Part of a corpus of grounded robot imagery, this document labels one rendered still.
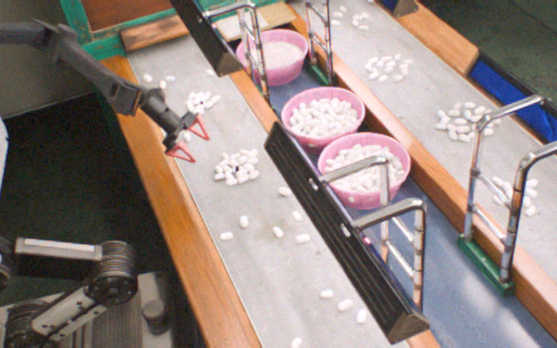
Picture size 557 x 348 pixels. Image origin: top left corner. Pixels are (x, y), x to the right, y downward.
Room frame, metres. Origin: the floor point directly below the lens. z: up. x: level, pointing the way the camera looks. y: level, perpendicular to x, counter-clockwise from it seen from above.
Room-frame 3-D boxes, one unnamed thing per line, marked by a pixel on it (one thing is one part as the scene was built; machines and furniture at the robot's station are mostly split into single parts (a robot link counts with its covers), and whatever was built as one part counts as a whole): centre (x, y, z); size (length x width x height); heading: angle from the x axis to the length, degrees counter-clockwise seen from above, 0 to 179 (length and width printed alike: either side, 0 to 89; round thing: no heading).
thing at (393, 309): (0.97, -0.09, 1.08); 0.62 x 0.08 x 0.07; 16
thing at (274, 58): (2.15, -0.04, 0.71); 0.22 x 0.22 x 0.06
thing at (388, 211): (0.99, -0.17, 0.90); 0.20 x 0.19 x 0.45; 16
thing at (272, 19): (2.36, 0.02, 0.77); 0.33 x 0.15 x 0.01; 106
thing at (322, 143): (1.72, -0.16, 0.72); 0.27 x 0.27 x 0.10
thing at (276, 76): (2.15, -0.04, 0.72); 0.27 x 0.27 x 0.10
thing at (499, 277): (1.10, -0.56, 0.90); 0.20 x 0.19 x 0.45; 16
